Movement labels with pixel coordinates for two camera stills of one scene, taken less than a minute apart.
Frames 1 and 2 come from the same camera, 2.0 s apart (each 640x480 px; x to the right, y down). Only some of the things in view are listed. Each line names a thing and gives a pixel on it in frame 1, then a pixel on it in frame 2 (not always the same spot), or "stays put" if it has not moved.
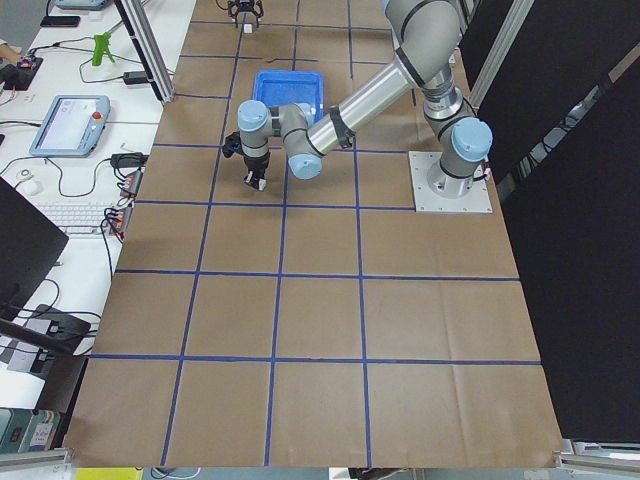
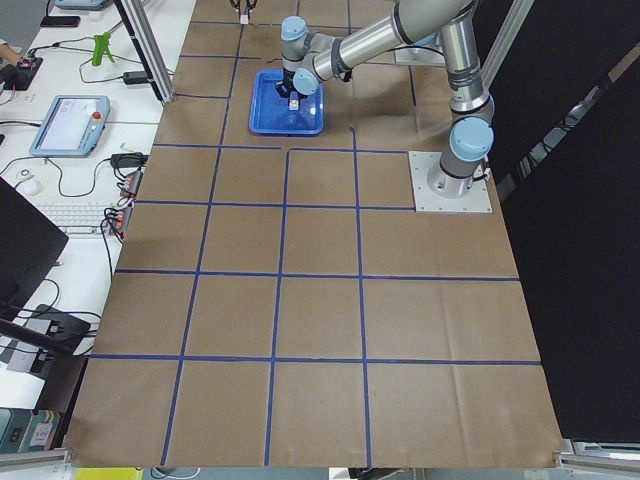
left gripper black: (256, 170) to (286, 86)
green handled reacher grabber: (101, 45) stays put
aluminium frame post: (149, 48) stays put
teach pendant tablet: (72, 126) stays put
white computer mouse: (32, 187) stays put
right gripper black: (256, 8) to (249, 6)
